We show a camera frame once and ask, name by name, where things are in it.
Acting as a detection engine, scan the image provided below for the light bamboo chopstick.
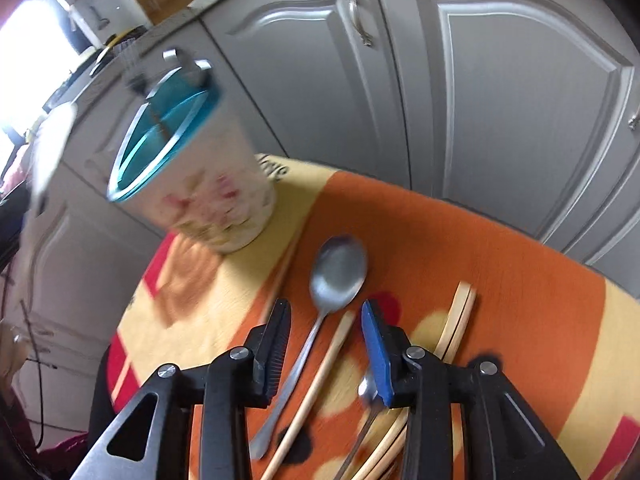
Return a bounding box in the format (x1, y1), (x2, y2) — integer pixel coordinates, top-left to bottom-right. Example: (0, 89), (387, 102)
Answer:
(349, 280), (471, 480)
(364, 284), (478, 480)

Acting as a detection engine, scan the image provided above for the long silver spoon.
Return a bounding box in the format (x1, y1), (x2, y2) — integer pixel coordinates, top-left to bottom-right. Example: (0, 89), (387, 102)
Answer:
(250, 235), (368, 460)

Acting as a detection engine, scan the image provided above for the yellow black pot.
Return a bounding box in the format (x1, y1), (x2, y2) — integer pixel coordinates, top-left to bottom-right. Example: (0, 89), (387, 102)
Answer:
(41, 24), (151, 111)

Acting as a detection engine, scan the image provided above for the brown wooden chopstick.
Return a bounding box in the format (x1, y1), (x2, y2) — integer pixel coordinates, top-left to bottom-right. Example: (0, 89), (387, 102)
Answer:
(260, 311), (356, 480)

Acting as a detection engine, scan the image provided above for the small silver spoon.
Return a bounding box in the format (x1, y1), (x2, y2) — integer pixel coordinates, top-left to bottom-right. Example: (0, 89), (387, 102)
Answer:
(333, 368), (384, 480)

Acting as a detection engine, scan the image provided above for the orange yellow red towel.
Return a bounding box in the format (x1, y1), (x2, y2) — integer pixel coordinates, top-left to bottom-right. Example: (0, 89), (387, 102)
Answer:
(100, 155), (639, 479)

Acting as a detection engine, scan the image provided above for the utensil holder cup teal rim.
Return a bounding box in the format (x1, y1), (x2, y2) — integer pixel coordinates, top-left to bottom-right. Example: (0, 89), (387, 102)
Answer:
(106, 60), (276, 254)

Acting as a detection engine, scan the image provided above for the cabinet door handle pair left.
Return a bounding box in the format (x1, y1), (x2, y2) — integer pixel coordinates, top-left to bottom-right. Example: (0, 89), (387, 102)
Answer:
(628, 112), (640, 131)

